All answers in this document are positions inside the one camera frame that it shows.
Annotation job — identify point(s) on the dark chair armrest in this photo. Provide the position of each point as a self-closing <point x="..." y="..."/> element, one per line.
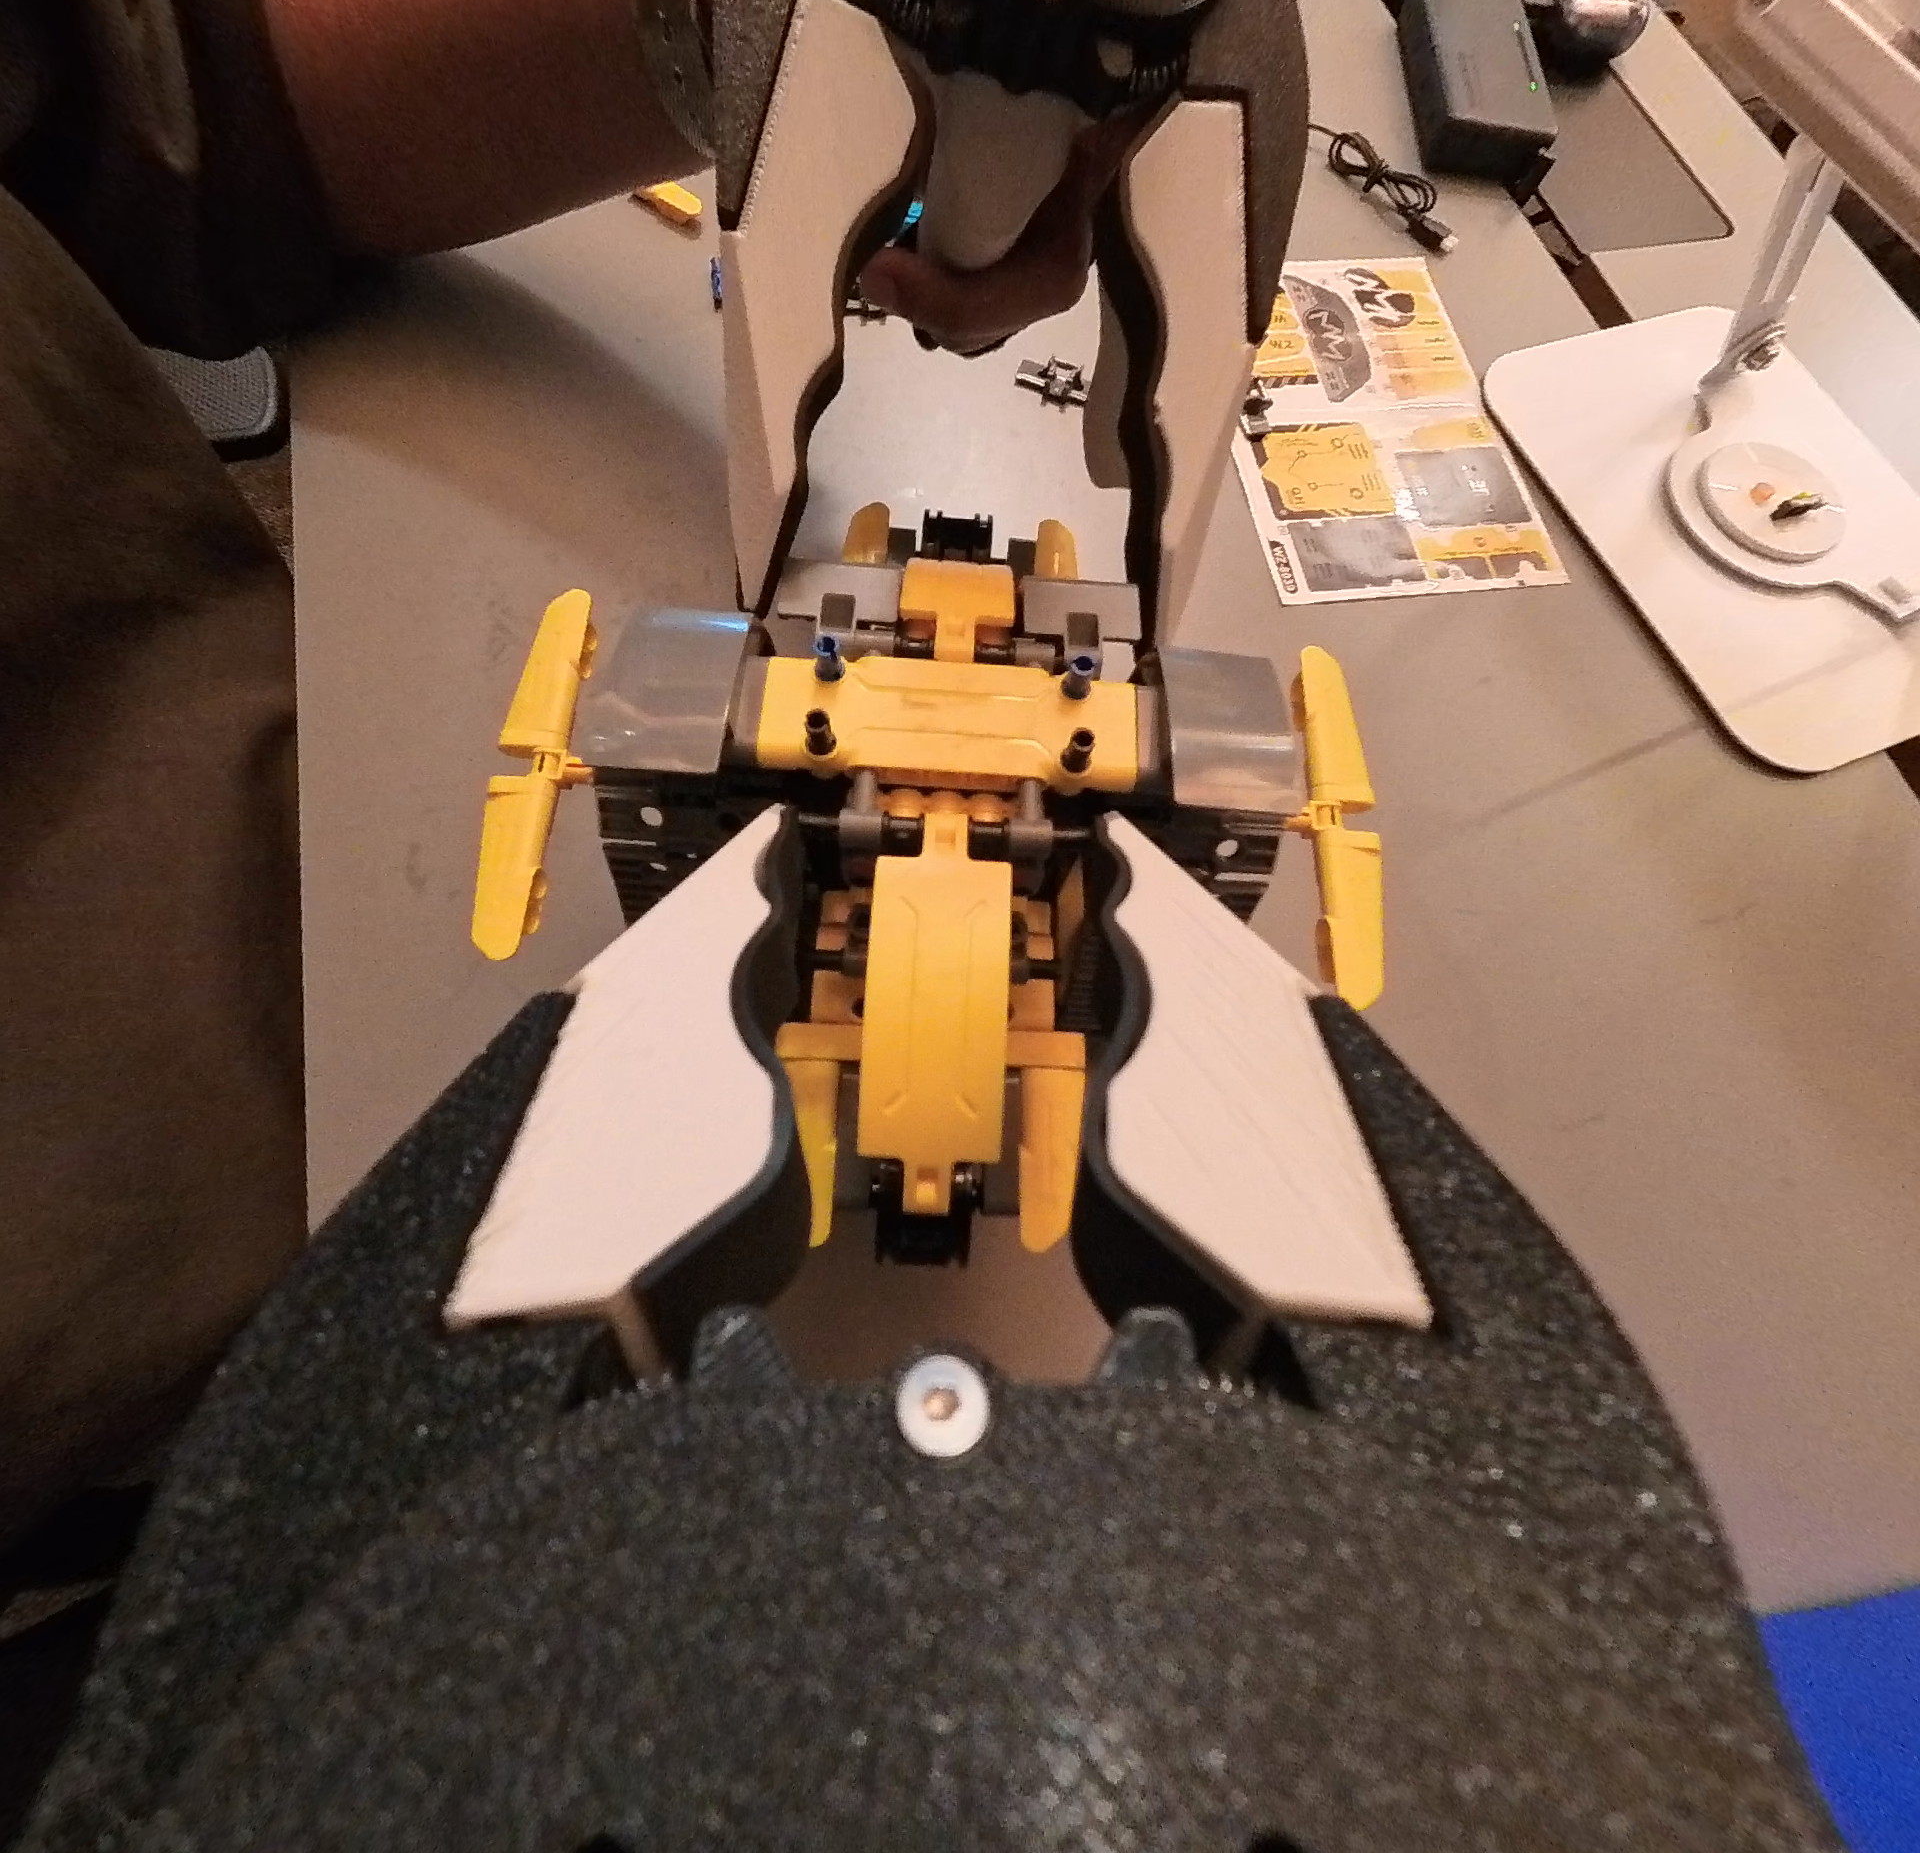
<point x="226" y="398"/>

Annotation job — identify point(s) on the yellow grey sticker sheet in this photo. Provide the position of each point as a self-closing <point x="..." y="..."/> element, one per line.
<point x="1440" y="487"/>

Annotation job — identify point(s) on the small yellow brick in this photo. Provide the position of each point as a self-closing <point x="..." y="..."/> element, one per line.
<point x="668" y="203"/>

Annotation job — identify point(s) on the person's left forearm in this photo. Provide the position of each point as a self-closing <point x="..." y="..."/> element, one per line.
<point x="451" y="82"/>

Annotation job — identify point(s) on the yellow tracked brick vehicle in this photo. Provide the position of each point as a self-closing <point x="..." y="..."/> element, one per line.
<point x="945" y="719"/>

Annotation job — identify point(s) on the small black brick part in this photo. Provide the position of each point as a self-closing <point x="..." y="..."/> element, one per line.
<point x="1052" y="378"/>

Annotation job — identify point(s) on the blue plastic bin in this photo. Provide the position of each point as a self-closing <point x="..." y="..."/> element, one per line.
<point x="1845" y="1731"/>

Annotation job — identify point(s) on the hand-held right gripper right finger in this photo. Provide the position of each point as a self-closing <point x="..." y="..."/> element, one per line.
<point x="1261" y="1118"/>

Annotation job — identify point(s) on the white book stand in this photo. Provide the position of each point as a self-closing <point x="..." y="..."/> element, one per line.
<point x="1589" y="429"/>

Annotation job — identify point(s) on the grey round case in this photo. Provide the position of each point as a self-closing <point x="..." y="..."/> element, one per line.
<point x="1583" y="7"/>

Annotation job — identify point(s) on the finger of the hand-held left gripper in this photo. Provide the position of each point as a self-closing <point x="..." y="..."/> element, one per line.
<point x="781" y="231"/>
<point x="1209" y="263"/>

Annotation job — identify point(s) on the black desk mat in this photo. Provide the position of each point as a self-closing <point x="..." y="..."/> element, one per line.
<point x="1649" y="157"/>

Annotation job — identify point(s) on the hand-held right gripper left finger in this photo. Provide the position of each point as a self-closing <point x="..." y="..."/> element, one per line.
<point x="629" y="1103"/>

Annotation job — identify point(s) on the black charger box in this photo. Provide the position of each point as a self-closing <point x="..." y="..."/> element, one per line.
<point x="1477" y="68"/>

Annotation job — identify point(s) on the person's left hand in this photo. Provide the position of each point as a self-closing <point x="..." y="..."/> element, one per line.
<point x="962" y="306"/>

